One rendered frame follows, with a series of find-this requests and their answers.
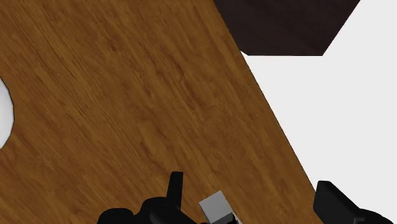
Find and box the white round object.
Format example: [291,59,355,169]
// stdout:
[0,77,15,150]

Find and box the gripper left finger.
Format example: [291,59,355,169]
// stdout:
[97,171,197,224]

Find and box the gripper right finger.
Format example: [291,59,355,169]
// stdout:
[312,180,395,224]

